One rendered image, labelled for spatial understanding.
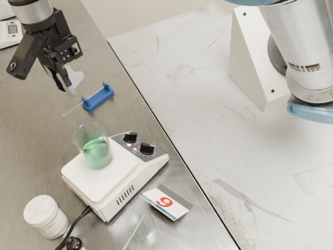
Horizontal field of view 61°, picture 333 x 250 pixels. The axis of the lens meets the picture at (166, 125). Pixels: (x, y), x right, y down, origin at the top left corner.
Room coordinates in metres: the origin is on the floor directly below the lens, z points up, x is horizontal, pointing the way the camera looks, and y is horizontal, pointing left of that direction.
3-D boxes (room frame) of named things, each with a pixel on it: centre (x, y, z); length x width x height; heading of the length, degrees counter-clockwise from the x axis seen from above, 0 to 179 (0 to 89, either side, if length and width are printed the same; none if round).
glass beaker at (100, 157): (0.36, 0.15, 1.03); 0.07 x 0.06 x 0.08; 4
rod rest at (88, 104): (0.65, 0.19, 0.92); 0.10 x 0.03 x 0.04; 133
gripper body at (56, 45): (0.62, 0.23, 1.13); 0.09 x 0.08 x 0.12; 133
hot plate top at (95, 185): (0.35, 0.15, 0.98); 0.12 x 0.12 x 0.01; 42
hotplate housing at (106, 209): (0.36, 0.13, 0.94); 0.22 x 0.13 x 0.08; 132
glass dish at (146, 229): (0.24, 0.08, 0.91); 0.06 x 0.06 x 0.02
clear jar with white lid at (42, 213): (0.28, 0.26, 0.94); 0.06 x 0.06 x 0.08
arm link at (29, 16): (0.61, 0.24, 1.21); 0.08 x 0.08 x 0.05
